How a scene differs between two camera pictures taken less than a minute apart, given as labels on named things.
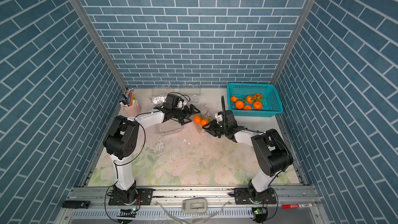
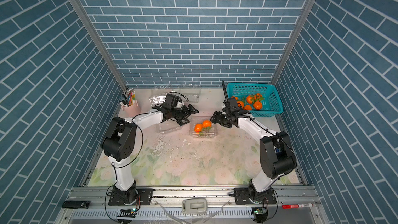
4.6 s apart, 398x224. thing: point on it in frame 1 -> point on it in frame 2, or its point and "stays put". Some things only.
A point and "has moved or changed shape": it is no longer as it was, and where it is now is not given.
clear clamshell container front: [202, 117] has moved or changed shape
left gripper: [187, 114] stays put
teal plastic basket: [254, 99] stays put
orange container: [249, 99] stays put
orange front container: [204, 122] -> [198, 127]
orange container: [257, 95] stays put
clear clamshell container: [158, 99] stays put
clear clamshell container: [168, 127] stays put
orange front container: [197, 119] has moved or changed shape
